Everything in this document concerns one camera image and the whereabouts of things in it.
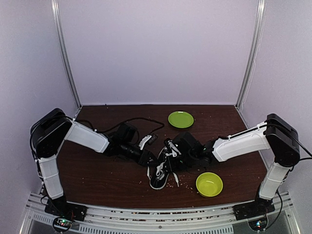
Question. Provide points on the green plate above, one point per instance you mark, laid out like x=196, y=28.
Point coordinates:
x=180, y=119

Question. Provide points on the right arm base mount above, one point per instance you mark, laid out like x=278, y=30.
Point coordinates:
x=252, y=209

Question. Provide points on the white shoelace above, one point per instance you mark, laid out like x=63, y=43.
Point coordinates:
x=174, y=174

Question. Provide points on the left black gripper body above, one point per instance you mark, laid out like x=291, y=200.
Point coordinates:
x=125, y=151

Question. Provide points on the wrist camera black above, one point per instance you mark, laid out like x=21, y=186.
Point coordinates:
x=124, y=135
x=184, y=145

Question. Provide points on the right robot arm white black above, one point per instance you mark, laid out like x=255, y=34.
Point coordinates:
x=273, y=134

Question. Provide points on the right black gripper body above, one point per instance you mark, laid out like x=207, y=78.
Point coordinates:
x=188, y=161

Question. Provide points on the yellow-green bowl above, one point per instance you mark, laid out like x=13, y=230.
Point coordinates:
x=209, y=184

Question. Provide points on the left aluminium frame post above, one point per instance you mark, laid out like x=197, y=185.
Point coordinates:
x=64, y=54

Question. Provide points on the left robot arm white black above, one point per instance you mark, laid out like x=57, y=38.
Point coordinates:
x=49, y=134

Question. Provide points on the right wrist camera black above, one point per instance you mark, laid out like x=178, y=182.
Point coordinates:
x=184, y=145

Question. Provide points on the aluminium frame post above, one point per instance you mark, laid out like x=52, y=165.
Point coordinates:
x=64, y=54
x=257, y=34

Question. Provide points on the right aluminium frame post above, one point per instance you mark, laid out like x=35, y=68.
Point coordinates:
x=257, y=34

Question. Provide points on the front aluminium rail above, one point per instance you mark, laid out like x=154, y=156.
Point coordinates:
x=218, y=219

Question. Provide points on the black white canvas sneaker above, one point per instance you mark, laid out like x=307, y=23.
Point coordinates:
x=161, y=172

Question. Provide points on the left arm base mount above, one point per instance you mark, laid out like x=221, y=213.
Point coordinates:
x=68, y=210

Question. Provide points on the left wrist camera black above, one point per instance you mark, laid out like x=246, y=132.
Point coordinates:
x=124, y=135

